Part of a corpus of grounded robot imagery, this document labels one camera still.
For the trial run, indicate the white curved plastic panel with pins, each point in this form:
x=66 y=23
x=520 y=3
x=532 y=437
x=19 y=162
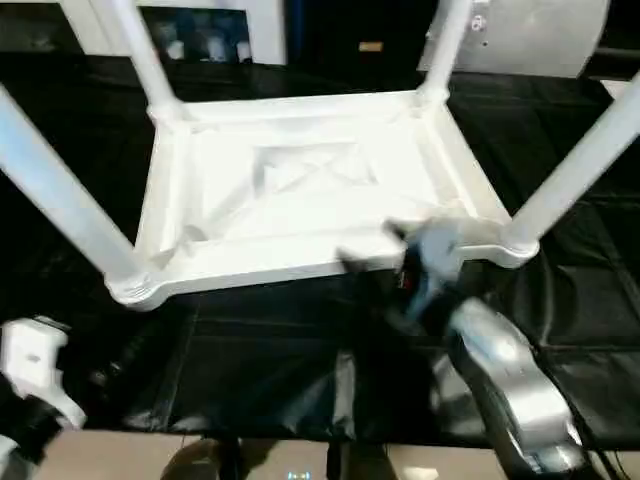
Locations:
x=540 y=45

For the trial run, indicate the white plastic bottle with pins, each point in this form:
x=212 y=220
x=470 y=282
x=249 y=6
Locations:
x=215 y=50
x=243 y=52
x=175 y=51

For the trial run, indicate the white glass-door cabinet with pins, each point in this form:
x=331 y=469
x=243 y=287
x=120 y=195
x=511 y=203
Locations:
x=270 y=30

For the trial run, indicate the small gold label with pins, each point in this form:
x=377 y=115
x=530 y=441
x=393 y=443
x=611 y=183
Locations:
x=371 y=47

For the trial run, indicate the white flat board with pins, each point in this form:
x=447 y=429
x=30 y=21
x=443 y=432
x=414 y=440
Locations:
x=617 y=87

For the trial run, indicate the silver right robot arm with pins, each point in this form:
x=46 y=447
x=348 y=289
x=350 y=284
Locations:
x=520 y=365

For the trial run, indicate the dark left robot foot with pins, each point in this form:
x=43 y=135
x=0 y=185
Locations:
x=192 y=460

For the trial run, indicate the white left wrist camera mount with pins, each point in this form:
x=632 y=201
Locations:
x=30 y=350

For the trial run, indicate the black horizontal bar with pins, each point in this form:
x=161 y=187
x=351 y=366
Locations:
x=615 y=52

